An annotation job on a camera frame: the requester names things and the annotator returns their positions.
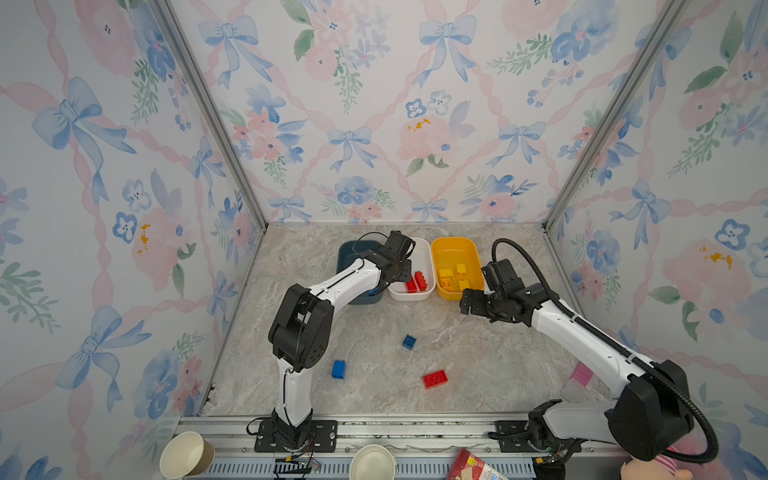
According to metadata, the white plastic bin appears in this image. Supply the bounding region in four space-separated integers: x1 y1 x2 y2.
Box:
388 237 436 302

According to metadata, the red lego brick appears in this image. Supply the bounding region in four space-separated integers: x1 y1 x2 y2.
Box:
405 277 420 294
422 370 448 390
413 271 429 292

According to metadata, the dark teal plastic bin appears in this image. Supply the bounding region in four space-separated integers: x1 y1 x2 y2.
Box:
336 239 387 306

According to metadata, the yellow plastic bin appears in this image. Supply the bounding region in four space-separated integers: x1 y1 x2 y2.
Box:
431 237 485 301

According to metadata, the dark blue square lego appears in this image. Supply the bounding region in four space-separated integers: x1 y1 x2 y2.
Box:
402 335 417 350

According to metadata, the red lego brick front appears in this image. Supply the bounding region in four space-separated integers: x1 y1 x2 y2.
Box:
422 370 448 390

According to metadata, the blue lego brick front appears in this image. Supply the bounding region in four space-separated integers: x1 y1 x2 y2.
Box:
331 360 346 380

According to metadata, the yellow round lego piece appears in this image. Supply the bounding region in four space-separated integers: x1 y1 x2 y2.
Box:
440 277 454 292

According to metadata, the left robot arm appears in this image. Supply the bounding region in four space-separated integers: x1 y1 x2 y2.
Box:
268 239 414 436

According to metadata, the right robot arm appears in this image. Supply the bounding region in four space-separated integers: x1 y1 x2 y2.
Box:
460 284 695 461

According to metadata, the pink transparent box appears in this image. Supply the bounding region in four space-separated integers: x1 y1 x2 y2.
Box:
560 362 593 403

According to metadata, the red snack box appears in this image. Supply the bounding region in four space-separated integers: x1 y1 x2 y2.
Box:
445 448 507 480

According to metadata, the white paper bowl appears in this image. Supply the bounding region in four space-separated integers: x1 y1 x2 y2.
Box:
349 444 397 480

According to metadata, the pink plush toy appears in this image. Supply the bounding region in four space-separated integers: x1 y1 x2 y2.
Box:
620 455 693 480

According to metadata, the brown paper cup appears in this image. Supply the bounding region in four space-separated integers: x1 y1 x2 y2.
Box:
159 431 216 479

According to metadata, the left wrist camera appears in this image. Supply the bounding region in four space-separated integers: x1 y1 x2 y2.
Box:
384 230 415 261

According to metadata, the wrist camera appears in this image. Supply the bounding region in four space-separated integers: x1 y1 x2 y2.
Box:
482 259 525 298
384 230 415 261

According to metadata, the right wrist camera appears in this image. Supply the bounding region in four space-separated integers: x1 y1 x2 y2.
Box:
482 259 525 298

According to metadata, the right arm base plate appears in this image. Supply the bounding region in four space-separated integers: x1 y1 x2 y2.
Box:
487 420 581 456

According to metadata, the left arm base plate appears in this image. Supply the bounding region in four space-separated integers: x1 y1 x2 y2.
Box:
254 418 338 453

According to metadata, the aluminium frame rail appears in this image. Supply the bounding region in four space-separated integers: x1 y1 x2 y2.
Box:
174 412 527 457

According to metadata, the black corrugated cable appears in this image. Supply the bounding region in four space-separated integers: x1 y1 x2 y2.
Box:
490 237 720 464

